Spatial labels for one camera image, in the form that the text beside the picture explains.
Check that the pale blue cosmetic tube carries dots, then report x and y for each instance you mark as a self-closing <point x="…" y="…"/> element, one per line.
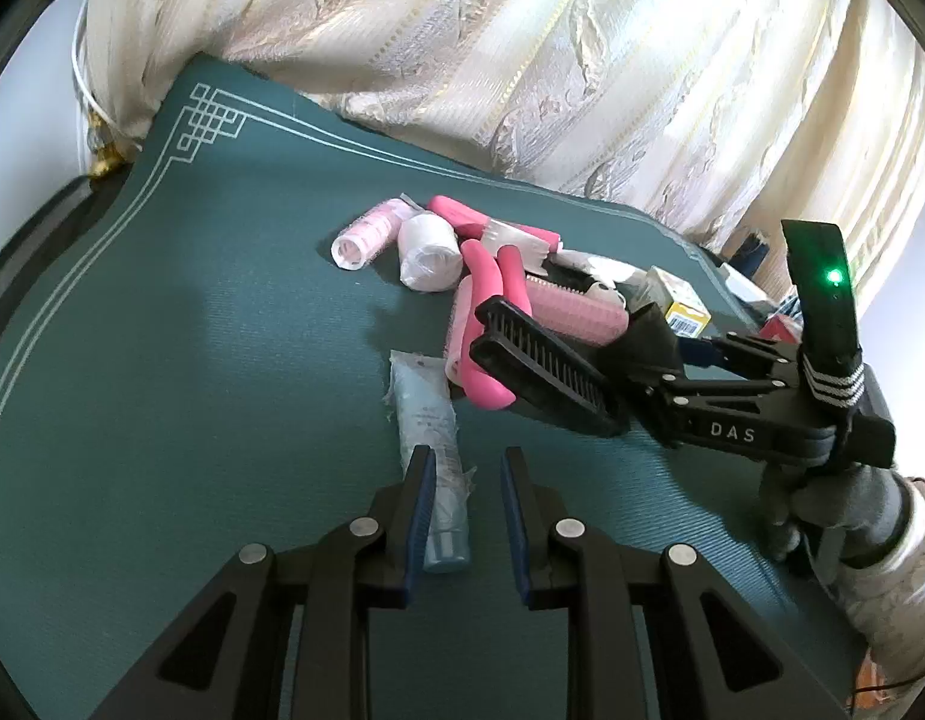
<point x="428" y="420"/>

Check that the green table mat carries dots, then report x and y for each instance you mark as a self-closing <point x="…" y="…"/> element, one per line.
<point x="207" y="360"/>

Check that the gold curtain tassel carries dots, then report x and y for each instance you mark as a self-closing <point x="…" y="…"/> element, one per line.
<point x="106" y="159"/>

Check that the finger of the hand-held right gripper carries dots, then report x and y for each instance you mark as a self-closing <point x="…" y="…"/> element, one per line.
<point x="740" y="351"/>
<point x="717" y="388"/>

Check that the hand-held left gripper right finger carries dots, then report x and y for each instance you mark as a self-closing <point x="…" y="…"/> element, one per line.
<point x="516" y="517"/>

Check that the yellow cardboard box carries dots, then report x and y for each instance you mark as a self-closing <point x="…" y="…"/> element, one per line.
<point x="680" y="304"/>

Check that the person's right hand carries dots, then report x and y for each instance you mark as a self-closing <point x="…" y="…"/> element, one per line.
<point x="845" y="514"/>

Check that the white flat box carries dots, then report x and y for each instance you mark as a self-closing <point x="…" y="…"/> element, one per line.
<point x="740" y="281"/>

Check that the person's right forearm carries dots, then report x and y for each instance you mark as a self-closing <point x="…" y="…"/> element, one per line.
<point x="901" y="600"/>

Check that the large pink hair roller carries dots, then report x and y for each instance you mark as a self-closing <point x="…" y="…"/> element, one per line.
<point x="578" y="313"/>

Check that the red cardboard box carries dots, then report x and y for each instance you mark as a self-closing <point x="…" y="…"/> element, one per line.
<point x="779" y="326"/>

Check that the small pink hair roller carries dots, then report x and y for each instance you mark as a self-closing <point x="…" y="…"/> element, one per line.
<point x="368" y="236"/>

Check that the panda toy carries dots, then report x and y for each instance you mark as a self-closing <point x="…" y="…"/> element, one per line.
<point x="601" y="274"/>

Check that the cream patterned curtain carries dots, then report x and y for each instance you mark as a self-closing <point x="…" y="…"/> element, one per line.
<point x="552" y="52"/>

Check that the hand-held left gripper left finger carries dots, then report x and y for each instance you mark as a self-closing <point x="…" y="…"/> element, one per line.
<point x="419" y="510"/>

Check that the white packet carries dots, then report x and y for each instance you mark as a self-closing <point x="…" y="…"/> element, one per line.
<point x="430" y="255"/>

